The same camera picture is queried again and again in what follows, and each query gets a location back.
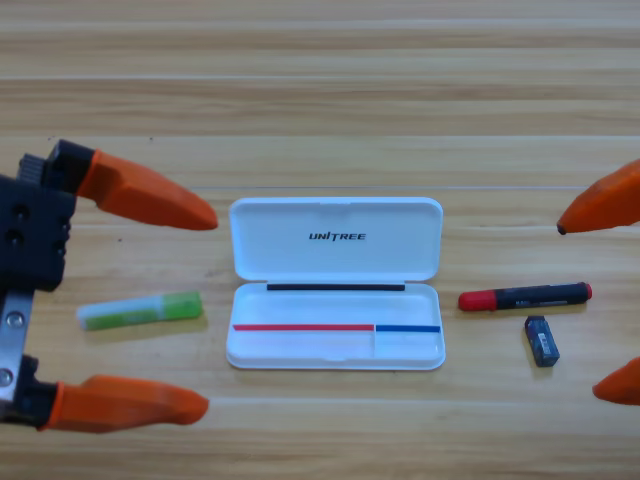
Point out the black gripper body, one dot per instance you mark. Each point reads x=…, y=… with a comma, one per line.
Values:
x=30, y=235

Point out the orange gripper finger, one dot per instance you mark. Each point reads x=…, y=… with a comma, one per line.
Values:
x=145, y=195
x=610, y=205
x=622, y=385
x=130, y=405

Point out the dark blue eraser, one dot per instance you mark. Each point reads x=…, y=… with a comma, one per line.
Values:
x=541, y=341

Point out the green translucent highlighter pen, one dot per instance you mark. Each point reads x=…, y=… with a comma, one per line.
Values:
x=145, y=311

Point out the red and black marker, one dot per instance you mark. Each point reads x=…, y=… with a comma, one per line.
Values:
x=525, y=297

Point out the white Unitree pencil case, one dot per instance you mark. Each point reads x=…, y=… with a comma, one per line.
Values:
x=335, y=310

